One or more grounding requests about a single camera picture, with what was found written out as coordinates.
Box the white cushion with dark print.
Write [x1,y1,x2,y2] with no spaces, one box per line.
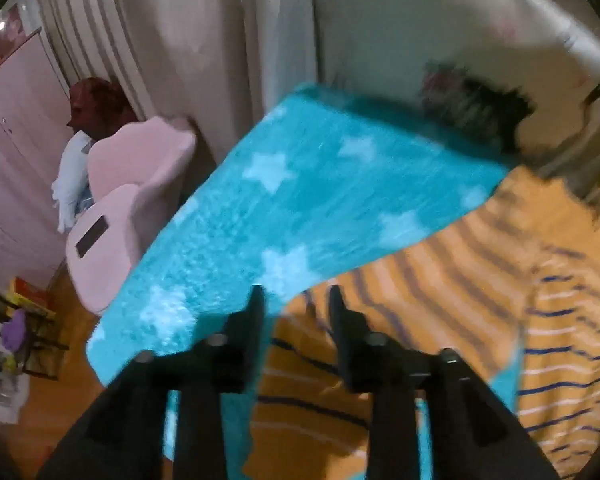
[420,60,536,153]

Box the black wire rack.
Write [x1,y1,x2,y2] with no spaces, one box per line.
[0,280,71,381]

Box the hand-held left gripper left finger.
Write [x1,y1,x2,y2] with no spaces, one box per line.
[36,284,268,480]

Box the white leaf printed pillow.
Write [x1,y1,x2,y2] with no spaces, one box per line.
[315,0,600,161]

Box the pink chair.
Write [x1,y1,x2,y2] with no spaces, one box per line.
[65,116,198,313]

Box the yellow box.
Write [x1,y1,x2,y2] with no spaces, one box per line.
[10,277,56,318]

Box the brown plush toy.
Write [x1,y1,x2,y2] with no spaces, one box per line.
[66,77,138,141]

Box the white cloth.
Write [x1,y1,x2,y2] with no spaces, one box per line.
[51,132,93,233]

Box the yellow striped shirt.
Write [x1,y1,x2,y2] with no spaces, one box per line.
[242,167,600,480]

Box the teal star printed blanket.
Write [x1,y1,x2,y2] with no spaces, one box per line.
[85,82,523,480]

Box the pink wardrobe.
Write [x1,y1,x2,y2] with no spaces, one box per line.
[0,30,81,286]

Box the purple toy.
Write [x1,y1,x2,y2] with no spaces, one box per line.
[2,310,31,351]

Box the beige curtain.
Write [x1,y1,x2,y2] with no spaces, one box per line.
[32,0,321,161]

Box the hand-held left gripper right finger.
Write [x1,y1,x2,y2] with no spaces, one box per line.
[327,284,561,480]

